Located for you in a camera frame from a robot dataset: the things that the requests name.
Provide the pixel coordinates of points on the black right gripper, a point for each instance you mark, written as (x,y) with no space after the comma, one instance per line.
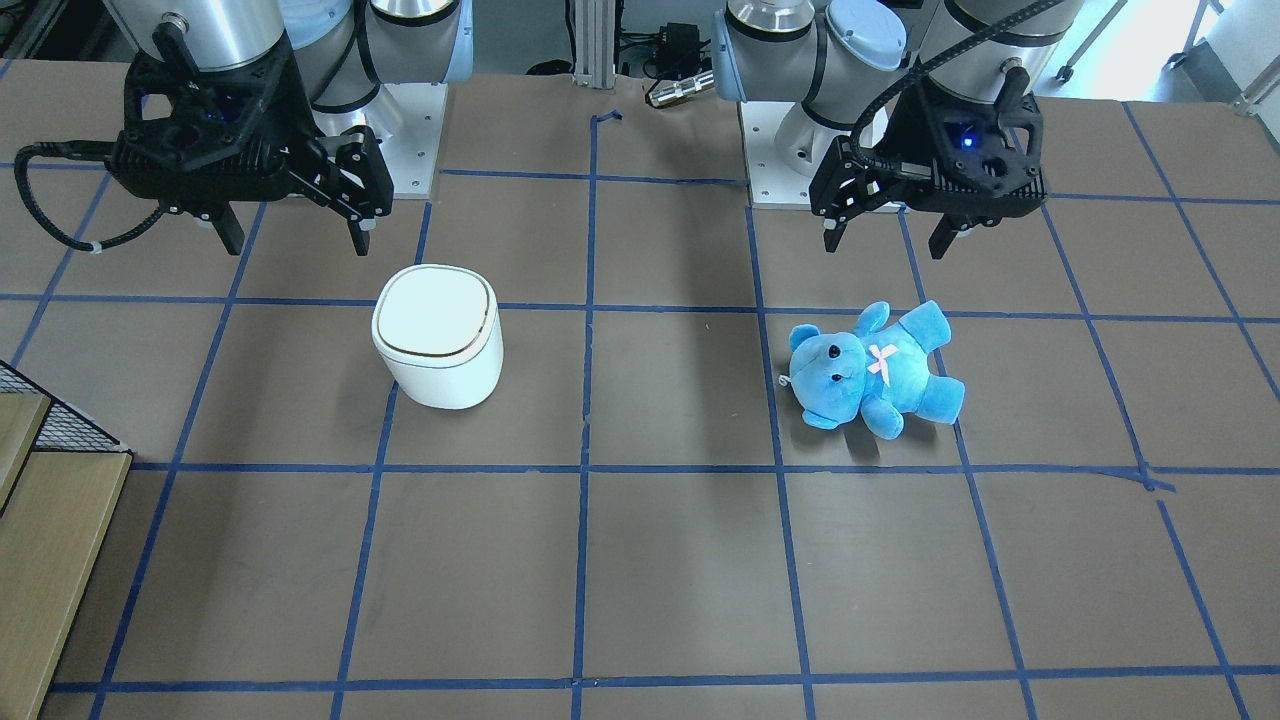
(301,126)

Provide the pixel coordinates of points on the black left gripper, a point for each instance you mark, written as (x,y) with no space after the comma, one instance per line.
(893,136)

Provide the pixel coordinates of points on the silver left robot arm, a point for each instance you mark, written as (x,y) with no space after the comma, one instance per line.
(847,63)

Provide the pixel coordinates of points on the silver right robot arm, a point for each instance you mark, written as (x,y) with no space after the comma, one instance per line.
(345,50)

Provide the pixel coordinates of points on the white lidded trash can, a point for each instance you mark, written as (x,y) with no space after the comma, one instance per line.
(437,328)

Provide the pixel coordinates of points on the blue teddy bear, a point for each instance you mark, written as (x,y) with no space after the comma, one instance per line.
(878,371)

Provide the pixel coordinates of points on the silver metal cylinder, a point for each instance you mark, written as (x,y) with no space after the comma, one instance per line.
(661,97)

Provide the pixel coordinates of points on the black power adapter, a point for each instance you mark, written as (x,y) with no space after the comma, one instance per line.
(677,42)

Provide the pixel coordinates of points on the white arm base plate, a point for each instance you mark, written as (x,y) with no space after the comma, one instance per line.
(408,121)
(783,148)

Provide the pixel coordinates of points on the aluminium frame post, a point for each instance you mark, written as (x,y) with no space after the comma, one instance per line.
(594,31)

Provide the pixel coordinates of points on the wooden shelf with wire mesh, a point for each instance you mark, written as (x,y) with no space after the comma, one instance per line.
(62,477)

